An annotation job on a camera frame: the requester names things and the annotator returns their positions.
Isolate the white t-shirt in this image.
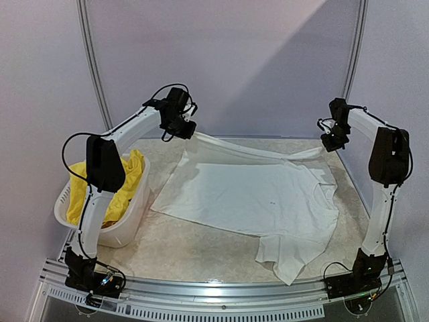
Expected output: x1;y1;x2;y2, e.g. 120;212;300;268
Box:
151;133;339;284

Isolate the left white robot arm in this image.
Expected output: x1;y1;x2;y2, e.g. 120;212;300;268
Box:
64;83;198;266

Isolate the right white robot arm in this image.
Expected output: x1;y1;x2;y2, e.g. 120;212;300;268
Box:
317;98;414;263

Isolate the white plastic laundry basket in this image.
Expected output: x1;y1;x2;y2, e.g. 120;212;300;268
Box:
54;153;150;248

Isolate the yellow garment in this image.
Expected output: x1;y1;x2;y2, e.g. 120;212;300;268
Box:
66;149;145;228

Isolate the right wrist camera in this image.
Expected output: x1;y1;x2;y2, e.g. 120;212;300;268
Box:
316;118;335;135

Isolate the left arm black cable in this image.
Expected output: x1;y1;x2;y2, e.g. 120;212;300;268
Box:
60;131;93;184

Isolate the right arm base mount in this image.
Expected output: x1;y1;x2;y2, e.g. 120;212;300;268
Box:
323;262;395;301

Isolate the front aluminium rail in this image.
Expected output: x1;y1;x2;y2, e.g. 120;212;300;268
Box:
30;260;420;321

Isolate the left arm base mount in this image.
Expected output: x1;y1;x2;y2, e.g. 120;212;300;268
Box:
64;246;127;299

